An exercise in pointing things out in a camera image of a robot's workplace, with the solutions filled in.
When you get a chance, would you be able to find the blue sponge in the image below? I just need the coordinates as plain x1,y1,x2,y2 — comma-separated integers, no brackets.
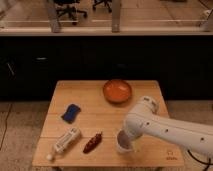
61,104,81,123

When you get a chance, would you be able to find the white ceramic cup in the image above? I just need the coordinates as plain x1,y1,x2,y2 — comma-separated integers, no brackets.
116,130,133,154

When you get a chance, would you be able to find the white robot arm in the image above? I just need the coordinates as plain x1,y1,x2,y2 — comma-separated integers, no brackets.
123,96,213,158

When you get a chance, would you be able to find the orange ceramic bowl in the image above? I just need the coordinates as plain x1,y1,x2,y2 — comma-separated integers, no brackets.
103,79,132,103

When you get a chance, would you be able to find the dark red chili pepper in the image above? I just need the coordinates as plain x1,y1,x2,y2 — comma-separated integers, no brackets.
83,133,102,154

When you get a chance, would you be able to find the wooden table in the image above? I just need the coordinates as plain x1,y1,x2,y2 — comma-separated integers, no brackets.
32,81,183,167

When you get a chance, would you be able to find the white plastic bottle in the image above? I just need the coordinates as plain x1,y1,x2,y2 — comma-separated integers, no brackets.
46,128,81,161

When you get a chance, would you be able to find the black cable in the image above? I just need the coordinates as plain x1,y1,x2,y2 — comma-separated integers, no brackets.
186,149,213,171

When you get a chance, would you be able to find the black office chair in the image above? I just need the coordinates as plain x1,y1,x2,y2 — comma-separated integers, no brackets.
91,0,113,14
53,0,88,25

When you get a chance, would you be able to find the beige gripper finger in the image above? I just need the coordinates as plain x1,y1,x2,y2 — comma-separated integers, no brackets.
132,140,140,152

